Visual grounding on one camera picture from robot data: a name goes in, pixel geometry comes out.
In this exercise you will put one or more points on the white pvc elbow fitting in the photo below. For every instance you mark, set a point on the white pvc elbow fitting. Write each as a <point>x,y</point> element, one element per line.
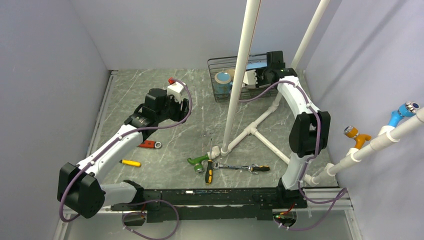
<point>214,152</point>

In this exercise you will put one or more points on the green pipe fitting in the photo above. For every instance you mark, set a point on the green pipe fitting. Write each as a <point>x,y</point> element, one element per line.
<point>197,163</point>

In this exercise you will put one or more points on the white pvc pipe frame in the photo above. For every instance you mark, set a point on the white pvc pipe frame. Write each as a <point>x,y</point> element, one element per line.
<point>387,137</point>

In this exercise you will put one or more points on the steel ratchet wrench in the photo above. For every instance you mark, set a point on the steel ratchet wrench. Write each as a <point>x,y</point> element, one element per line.
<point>253,168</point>

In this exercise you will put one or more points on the white ceramic bowl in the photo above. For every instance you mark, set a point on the white ceramic bowl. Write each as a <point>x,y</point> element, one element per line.
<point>231,72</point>

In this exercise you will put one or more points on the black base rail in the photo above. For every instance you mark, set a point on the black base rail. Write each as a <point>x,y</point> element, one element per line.
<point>258,203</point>

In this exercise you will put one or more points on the orange valve knob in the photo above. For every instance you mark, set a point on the orange valve knob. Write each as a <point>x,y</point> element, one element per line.
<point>359,138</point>

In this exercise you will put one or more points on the blue valve knob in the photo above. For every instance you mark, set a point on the blue valve knob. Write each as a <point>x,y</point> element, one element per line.
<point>406,110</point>

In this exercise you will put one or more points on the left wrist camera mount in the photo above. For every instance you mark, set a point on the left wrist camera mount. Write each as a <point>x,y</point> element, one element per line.
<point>176,89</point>

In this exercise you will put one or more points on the blue butterfly mug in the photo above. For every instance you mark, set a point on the blue butterfly mug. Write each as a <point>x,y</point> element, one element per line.
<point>223,84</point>

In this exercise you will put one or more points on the blue plate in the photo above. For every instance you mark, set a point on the blue plate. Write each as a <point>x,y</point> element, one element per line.
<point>256,65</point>

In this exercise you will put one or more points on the black yellow screwdriver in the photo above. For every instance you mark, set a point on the black yellow screwdriver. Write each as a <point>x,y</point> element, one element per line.
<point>209,169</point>

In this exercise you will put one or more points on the small yellow screwdriver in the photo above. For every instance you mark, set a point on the small yellow screwdriver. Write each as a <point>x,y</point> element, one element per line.
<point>130,163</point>

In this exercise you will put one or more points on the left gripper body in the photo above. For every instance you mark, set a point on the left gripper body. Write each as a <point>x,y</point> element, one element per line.
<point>172,110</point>

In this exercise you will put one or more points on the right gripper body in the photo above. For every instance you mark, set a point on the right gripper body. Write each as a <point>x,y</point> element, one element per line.
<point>262,76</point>

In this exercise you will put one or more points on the red handled adjustable wrench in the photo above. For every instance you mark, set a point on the red handled adjustable wrench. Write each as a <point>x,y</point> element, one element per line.
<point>150,144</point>

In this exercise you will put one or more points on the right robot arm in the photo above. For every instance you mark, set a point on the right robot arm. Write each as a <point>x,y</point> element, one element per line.
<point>310,130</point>

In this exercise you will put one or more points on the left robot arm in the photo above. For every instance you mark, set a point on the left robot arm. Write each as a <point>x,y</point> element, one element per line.
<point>80,185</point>

